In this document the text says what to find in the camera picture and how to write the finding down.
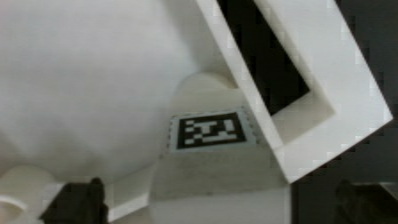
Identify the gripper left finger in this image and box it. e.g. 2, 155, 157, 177
40, 178, 109, 224

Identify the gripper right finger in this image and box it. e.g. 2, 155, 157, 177
333, 180, 398, 224

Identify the white square tabletop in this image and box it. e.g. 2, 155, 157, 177
0, 0, 242, 224

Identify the white leg with tag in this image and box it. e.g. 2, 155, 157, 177
150, 73, 292, 224

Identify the white obstacle fence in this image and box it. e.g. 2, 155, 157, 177
196, 0, 393, 182

